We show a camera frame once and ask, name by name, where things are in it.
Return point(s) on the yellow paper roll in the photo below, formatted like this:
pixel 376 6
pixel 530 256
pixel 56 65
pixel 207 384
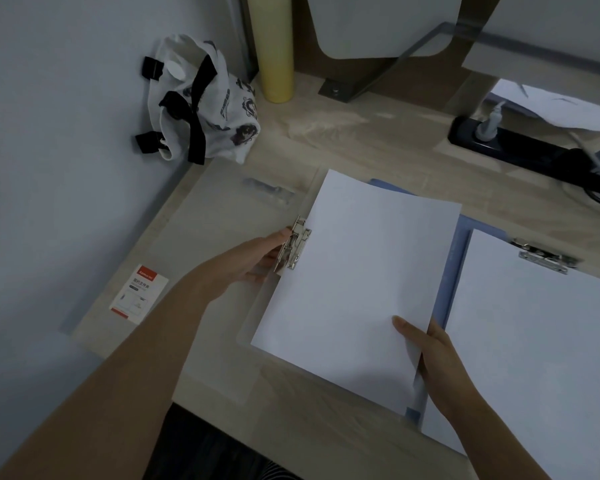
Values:
pixel 272 49

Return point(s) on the person's dark trousers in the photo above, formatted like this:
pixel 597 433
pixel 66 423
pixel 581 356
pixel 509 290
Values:
pixel 205 449

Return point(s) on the white power plug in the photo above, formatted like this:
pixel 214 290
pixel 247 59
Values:
pixel 491 122

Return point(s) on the white product label card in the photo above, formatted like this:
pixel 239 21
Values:
pixel 139 294

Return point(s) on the person's right hand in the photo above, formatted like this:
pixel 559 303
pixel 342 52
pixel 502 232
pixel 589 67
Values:
pixel 442 364

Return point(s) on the blue clipboard with metal clip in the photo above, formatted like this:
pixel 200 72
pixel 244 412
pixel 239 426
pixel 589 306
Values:
pixel 455 254

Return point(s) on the white paper sheet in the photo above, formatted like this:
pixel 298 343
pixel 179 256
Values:
pixel 350 284
pixel 530 354

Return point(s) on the person's left hand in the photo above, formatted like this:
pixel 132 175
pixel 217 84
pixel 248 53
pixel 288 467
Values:
pixel 240 259

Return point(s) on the person's left forearm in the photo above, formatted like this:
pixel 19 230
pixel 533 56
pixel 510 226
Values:
pixel 130 384

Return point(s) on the loose white papers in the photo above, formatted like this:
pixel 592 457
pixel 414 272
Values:
pixel 555 107

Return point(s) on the white rounded panel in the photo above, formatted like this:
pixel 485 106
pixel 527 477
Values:
pixel 380 24

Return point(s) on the person's left thumb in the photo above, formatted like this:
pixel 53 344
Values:
pixel 261 275

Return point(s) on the person's right thumb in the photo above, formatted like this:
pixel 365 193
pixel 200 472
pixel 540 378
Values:
pixel 411 330

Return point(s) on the person's right forearm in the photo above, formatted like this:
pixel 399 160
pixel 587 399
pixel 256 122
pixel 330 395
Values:
pixel 495 444

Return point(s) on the transparent clipboard with metal clip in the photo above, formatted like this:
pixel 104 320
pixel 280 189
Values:
pixel 292 244

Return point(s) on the black power strip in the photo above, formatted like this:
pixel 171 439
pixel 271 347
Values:
pixel 525 144

